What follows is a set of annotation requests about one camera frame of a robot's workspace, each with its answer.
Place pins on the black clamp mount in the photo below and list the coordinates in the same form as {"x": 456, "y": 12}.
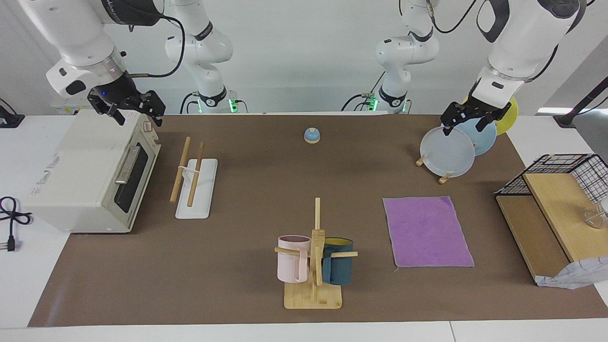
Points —
{"x": 9, "y": 118}

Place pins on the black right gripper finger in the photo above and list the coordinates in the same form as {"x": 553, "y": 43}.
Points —
{"x": 113, "y": 113}
{"x": 156, "y": 108}

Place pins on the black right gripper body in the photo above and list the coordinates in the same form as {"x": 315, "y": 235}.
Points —
{"x": 118, "y": 92}

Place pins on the black stand pole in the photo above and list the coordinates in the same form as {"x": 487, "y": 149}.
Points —
{"x": 584, "y": 102}

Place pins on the brown table mat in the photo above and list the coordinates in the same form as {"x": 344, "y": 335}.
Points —
{"x": 237, "y": 237}

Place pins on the clear glass cup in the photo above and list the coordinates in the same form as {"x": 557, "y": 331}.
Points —
{"x": 596, "y": 216}

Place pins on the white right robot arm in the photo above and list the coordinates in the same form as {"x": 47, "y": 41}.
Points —
{"x": 71, "y": 33}

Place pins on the rectangular fabric towel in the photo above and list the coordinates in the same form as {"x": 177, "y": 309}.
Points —
{"x": 427, "y": 232}

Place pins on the light blue plate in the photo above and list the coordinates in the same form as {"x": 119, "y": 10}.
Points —
{"x": 484, "y": 137}

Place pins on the wooden mug tree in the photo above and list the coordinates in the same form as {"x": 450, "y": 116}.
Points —
{"x": 317, "y": 294}

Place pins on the marble patterned sheet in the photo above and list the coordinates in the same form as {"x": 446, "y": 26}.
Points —
{"x": 579, "y": 275}

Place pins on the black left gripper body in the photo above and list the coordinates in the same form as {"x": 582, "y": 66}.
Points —
{"x": 484, "y": 105}

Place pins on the pink mug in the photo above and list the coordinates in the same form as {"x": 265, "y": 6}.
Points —
{"x": 289, "y": 261}

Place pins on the yellow plate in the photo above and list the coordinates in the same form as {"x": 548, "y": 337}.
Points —
{"x": 509, "y": 116}

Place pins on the grey plate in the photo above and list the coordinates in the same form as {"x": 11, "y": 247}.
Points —
{"x": 446, "y": 154}

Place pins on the cream toaster oven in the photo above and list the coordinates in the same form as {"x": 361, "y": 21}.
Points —
{"x": 76, "y": 175}

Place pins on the wooden plate rack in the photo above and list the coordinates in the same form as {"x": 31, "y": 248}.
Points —
{"x": 444, "y": 179}

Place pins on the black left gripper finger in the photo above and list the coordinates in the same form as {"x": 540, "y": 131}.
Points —
{"x": 452, "y": 118}
{"x": 489, "y": 121}

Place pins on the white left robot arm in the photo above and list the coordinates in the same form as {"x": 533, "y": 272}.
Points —
{"x": 517, "y": 33}

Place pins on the dark teal mug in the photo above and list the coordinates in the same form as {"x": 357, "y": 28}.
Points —
{"x": 339, "y": 266}

